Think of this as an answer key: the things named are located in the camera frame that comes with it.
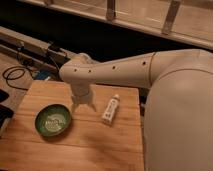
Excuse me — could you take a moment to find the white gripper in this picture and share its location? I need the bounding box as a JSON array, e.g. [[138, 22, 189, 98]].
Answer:
[[70, 84, 97, 113]]

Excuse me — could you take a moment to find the grey metal rail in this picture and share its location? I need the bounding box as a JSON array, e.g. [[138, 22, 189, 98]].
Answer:
[[0, 26, 75, 69]]

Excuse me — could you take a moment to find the black clamp on rail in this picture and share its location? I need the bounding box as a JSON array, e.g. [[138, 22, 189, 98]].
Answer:
[[46, 42, 67, 60]]

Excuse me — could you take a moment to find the blue object near rail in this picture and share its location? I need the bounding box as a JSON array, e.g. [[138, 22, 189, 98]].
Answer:
[[34, 71, 50, 80]]

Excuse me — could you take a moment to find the wooden board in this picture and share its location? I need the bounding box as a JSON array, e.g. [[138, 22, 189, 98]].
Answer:
[[0, 81, 144, 171]]

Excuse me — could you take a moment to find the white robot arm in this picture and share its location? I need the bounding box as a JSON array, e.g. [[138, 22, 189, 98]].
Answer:
[[59, 49, 213, 171]]

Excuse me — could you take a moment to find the dark object at left edge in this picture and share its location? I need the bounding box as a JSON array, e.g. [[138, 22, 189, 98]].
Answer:
[[0, 89, 14, 134]]

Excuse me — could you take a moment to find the white bottle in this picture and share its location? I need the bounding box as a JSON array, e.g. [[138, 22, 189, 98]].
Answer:
[[102, 94, 120, 124]]

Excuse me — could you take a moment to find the green ceramic bowl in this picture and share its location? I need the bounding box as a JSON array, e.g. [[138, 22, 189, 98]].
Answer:
[[35, 104, 72, 137]]

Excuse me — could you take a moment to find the black cable loop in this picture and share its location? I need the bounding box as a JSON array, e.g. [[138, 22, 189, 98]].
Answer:
[[2, 65, 36, 91]]

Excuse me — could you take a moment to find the window frame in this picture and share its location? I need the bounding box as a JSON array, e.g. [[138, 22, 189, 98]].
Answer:
[[19, 0, 213, 50]]

